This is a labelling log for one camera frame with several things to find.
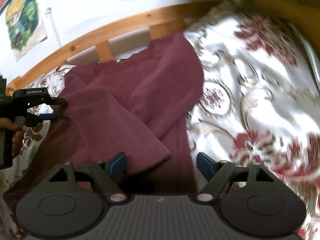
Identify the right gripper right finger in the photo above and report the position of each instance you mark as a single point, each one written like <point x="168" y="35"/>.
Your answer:
<point x="218" y="175"/>

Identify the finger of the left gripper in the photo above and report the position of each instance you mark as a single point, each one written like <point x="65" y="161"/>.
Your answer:
<point x="47" y="117"/>
<point x="55" y="101"/>

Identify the maroon long-sleeve shirt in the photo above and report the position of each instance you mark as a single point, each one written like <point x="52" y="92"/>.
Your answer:
<point x="137" y="106"/>

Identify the cartoon poster green left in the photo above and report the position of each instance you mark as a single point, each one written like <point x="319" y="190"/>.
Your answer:
<point x="24" y="25"/>

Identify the white wall conduit pipe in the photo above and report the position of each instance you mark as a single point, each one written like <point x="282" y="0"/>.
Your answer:
<point x="51" y="24"/>

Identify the wooden bed frame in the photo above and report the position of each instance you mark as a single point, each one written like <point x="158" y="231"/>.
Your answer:
<point x="163" y="21"/>

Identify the floral white red bedspread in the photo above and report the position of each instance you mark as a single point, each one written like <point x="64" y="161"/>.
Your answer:
<point x="259" y="103"/>

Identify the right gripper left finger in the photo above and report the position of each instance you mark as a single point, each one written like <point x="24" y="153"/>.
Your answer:
<point x="105" y="176"/>

